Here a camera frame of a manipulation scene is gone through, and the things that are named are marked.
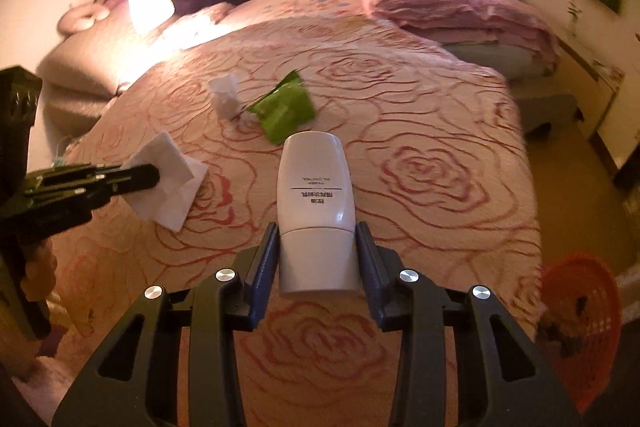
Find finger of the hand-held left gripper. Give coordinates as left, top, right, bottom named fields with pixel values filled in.
left=100, top=182, right=159, bottom=200
left=97, top=163, right=161, bottom=183

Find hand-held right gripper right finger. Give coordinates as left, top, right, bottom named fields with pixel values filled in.
left=354, top=221, right=586, bottom=427

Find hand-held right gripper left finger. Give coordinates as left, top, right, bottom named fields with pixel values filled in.
left=52, top=221, right=281, bottom=427

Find white tube bottle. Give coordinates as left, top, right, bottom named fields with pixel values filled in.
left=276, top=132, right=358, bottom=297

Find red plastic basket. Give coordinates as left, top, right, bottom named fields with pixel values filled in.
left=537, top=253, right=632, bottom=418

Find person's left hand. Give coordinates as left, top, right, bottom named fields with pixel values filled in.
left=22, top=237, right=60, bottom=308

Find light blue cloth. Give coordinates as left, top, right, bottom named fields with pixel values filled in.
left=50, top=137, right=76, bottom=168

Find beige padded headboard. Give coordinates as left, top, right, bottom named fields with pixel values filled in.
left=37, top=39, right=136, bottom=142

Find small crumpled white tissue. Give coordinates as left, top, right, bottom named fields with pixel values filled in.
left=207, top=74, right=248, bottom=120

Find green packet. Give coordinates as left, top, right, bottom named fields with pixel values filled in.
left=243, top=71, right=317, bottom=145

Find bright bedside lamp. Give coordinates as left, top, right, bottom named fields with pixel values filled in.
left=127, top=0, right=176, bottom=32

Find person's pink fleece clothing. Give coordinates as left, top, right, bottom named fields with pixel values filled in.
left=10, top=352, right=81, bottom=408

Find grey bed base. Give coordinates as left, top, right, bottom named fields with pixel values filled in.
left=445, top=42, right=586, bottom=138

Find pink folded quilt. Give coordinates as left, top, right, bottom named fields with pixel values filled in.
left=345, top=0, right=561, bottom=75

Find low white cabinet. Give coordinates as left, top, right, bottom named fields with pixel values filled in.
left=557, top=32, right=626, bottom=168

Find pink ring pillow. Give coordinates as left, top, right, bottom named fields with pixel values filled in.
left=57, top=2, right=108, bottom=32

